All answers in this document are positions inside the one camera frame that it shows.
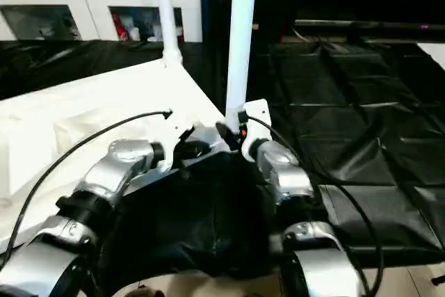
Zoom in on white plastic table top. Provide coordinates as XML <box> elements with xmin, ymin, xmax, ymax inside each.
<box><xmin>0</xmin><ymin>56</ymin><xmax>230</xmax><ymax>252</ymax></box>

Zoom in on black plastic mat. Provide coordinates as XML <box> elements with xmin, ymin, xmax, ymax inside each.
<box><xmin>0</xmin><ymin>34</ymin><xmax>445</xmax><ymax>277</ymax></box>

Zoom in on red white bottle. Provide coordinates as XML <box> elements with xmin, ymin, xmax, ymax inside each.
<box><xmin>113</xmin><ymin>13</ymin><xmax>129</xmax><ymax>42</ymax></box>

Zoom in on white flat board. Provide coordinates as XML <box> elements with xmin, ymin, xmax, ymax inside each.
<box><xmin>416</xmin><ymin>42</ymin><xmax>445</xmax><ymax>63</ymax></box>

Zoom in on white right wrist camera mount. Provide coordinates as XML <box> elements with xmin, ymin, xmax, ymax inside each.
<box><xmin>238</xmin><ymin>99</ymin><xmax>272</xmax><ymax>163</ymax></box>

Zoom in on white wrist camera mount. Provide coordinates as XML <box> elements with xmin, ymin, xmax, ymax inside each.
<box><xmin>238</xmin><ymin>99</ymin><xmax>272</xmax><ymax>163</ymax></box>
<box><xmin>158</xmin><ymin>111</ymin><xmax>199</xmax><ymax>172</ymax></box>

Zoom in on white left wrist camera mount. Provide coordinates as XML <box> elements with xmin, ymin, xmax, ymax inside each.
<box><xmin>158</xmin><ymin>111</ymin><xmax>199</xmax><ymax>172</ymax></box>

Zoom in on black left wrist camera cable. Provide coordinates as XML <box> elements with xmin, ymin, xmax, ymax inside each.
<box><xmin>3</xmin><ymin>109</ymin><xmax>174</xmax><ymax>255</ymax></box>

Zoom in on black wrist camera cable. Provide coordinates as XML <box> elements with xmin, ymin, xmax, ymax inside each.
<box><xmin>245</xmin><ymin>115</ymin><xmax>384</xmax><ymax>294</ymax></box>
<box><xmin>3</xmin><ymin>109</ymin><xmax>174</xmax><ymax>255</ymax></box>

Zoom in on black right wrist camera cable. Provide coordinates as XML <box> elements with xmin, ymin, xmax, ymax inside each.
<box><xmin>245</xmin><ymin>115</ymin><xmax>384</xmax><ymax>294</ymax></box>

